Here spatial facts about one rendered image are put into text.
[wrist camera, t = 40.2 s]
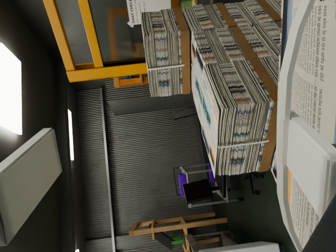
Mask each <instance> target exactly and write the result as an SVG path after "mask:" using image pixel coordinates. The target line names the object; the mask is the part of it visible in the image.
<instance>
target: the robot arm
mask: <svg viewBox="0 0 336 252"><path fill-rule="evenodd" d="M286 165H287V167H288V169H289V170H290V172H291V173H292V175H293V177H294V178H295V180H296V181H297V183H298V185H299V186H300V188H301V189H302V191H303V192H304V194H305V196H306V197H307V199H308V200H309V202H310V204H311V205H312V207H313V208H314V210H315V212H316V213H317V215H318V216H319V218H320V221H319V223H318V224H317V226H316V228H315V230H314V231H313V233H312V235H311V237H310V238H309V240H308V242H307V243H306V245H305V247H304V249H303V250H302V252H336V144H330V143H329V142H328V141H327V140H326V139H325V138H324V137H323V136H321V135H320V134H319V133H318V132H317V131H316V130H315V129H314V128H312V127H311V126H310V125H309V124H308V123H307V122H306V121H305V120H304V119H302V118H301V117H300V116H299V115H298V114H297V113H296V112H295V111H293V110H291V111H290V120H289V126H288V143H287V159H286ZM62 171H63V170H62V165H61V160H60V155H59V150H58V145H57V140H56V135H55V130H54V129H52V127H51V128H43V129H42V130H41V131H39V132H38V133H37V134H36V135H34V136H33V137H32V138H31V139H29V140H28V141H27V142H26V143H24V144H23V145H22V146H21V147H19V148H18V149H17V150H16V151H14V152H13V153H12V154H11V155H9V156H8V157H7V158H6V159H5V160H3V161H2V162H1V163H0V246H7V245H8V244H9V243H10V242H11V240H12V239H13V237H14V236H15V235H16V233H17V232H18V231H19V229H20V228H21V227H22V225H23V224H24V223H25V221H26V220H27V218H28V217H29V216H30V214H31V213H32V212H33V210H34V209H35V208H36V206H37V205H38V204H39V202H40V201H41V199H42V198H43V197H44V195H45V194H46V193H47V191H48V190H49V189H50V187H51V186H52V185H53V183H54V182H55V180H56V179H57V178H58V176H59V175H60V174H61V172H62Z"/></svg>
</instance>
